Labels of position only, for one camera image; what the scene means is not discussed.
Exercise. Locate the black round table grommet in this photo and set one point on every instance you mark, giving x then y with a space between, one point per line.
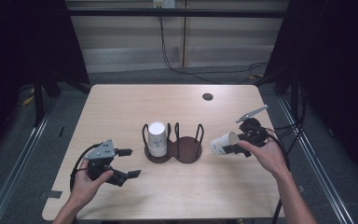
207 96

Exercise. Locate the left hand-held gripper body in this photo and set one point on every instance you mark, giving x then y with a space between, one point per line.
101 151

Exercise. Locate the yellow floor tape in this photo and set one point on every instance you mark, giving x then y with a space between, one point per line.
28 100

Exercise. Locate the black horizontal metal bar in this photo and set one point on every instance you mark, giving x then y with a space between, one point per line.
174 13

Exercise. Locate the stack of white cups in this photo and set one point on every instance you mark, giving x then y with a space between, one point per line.
157 140

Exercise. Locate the dark brown cup holder rack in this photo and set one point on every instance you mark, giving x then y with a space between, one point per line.
188 149

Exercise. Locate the white printed paper cup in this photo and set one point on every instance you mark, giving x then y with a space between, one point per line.
221 143

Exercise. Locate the metal floor rail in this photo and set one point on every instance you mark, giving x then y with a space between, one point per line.
320 174
15 174

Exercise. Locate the black metal stand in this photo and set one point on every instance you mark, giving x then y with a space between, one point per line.
38 99
294 99

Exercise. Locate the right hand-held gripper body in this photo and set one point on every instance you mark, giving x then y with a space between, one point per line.
254 132

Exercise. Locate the person's right hand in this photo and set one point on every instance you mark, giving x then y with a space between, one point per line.
268 158

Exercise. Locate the white wall power outlet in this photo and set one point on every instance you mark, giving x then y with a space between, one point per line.
164 3

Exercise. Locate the person's left hand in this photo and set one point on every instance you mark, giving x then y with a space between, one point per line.
85 189

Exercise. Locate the black curtain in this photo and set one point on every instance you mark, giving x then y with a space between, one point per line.
18 46
338 62

